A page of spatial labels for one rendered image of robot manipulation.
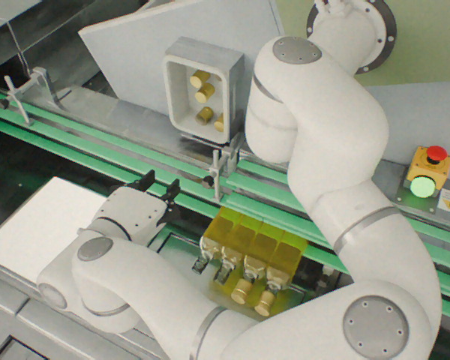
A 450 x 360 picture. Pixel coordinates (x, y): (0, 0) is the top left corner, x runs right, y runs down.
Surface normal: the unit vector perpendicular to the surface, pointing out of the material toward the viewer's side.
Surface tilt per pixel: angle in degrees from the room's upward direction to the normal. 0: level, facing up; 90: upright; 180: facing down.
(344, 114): 81
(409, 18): 4
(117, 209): 102
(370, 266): 24
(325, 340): 67
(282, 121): 15
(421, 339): 76
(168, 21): 0
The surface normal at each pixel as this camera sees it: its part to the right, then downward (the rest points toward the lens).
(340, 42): 0.30, -0.46
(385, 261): -0.20, 0.29
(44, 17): 0.89, 0.34
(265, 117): -0.60, 0.61
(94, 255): -0.18, -0.73
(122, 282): -0.07, -0.51
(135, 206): 0.14, -0.78
